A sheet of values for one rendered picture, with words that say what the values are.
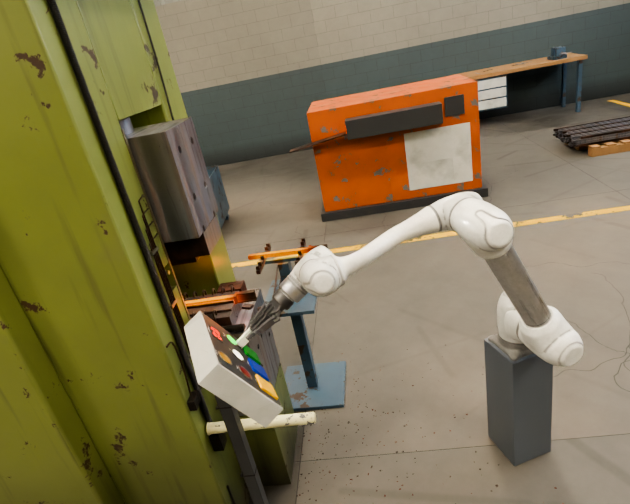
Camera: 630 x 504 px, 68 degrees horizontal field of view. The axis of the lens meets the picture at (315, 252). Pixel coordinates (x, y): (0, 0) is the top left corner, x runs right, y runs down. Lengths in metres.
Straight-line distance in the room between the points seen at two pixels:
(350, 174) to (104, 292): 4.02
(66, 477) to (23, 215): 1.05
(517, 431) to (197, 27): 8.56
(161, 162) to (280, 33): 7.68
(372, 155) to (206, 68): 5.04
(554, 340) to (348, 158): 3.81
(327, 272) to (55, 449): 1.26
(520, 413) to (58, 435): 1.87
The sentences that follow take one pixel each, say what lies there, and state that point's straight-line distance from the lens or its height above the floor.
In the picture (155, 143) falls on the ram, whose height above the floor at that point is 1.73.
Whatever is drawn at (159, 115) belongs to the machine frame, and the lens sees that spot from 2.14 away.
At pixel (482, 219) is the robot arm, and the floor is 1.36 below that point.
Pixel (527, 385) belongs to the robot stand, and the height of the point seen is 0.46.
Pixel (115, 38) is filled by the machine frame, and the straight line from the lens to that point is 1.91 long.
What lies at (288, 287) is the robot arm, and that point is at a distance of 1.57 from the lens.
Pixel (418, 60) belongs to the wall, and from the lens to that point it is 9.32.
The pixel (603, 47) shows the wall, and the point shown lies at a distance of 10.26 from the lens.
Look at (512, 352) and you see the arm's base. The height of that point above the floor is 0.62.
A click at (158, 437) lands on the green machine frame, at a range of 2.05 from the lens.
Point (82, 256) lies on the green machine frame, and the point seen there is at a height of 1.47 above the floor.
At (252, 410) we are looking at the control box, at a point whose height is 1.00.
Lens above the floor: 1.95
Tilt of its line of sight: 24 degrees down
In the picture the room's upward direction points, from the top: 12 degrees counter-clockwise
